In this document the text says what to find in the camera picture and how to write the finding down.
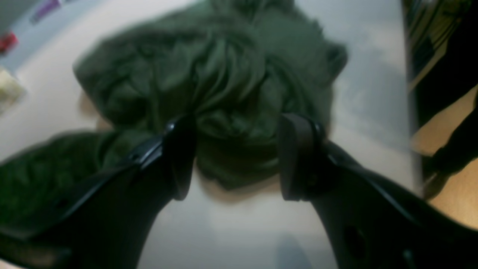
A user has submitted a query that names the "purple pen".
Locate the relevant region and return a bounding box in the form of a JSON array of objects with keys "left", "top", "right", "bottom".
[{"left": 30, "top": 0, "right": 63, "bottom": 24}]

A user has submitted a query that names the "dark green t-shirt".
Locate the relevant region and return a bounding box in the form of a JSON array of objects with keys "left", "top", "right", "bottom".
[{"left": 1, "top": 0, "right": 348, "bottom": 225}]

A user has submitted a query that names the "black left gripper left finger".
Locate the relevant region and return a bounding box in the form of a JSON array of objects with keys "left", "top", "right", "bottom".
[{"left": 1, "top": 115, "right": 197, "bottom": 269}]

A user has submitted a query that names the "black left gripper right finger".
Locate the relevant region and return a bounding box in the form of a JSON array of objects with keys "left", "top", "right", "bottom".
[{"left": 277, "top": 114, "right": 478, "bottom": 269}]

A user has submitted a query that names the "red tape roll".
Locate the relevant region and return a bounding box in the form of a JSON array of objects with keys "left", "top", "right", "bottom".
[{"left": 0, "top": 32, "right": 18, "bottom": 56}]

